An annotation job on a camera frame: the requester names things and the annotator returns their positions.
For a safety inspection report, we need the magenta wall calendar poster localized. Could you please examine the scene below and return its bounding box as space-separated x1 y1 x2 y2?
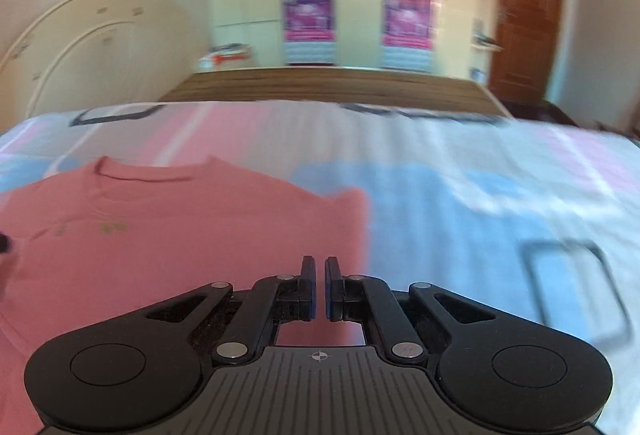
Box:
381 0 436 72
281 0 336 67

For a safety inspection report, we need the dark wooden chair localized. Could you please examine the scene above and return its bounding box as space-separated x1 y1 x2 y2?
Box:
510 99 578 126

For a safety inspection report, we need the pastel patterned bed sheet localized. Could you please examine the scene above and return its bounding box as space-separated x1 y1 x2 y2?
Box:
0 100 640 435

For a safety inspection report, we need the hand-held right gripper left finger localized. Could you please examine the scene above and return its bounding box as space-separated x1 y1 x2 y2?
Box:
144 256 317 367

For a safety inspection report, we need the brown bamboo bed mat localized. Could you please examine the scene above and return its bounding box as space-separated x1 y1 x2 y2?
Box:
160 66 512 119

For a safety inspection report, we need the white orange cardboard box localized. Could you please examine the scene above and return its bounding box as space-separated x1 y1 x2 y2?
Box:
199 52 252 69

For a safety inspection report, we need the cream arched headboard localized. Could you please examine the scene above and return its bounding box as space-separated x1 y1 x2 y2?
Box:
0 0 212 127

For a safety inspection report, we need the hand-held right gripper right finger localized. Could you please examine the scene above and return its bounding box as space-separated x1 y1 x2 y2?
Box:
324 256 497 364

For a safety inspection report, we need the pink knit shirt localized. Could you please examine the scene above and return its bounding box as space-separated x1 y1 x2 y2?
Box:
0 155 372 435

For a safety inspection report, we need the brown wooden door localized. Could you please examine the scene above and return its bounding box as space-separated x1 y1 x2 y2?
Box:
489 0 567 104

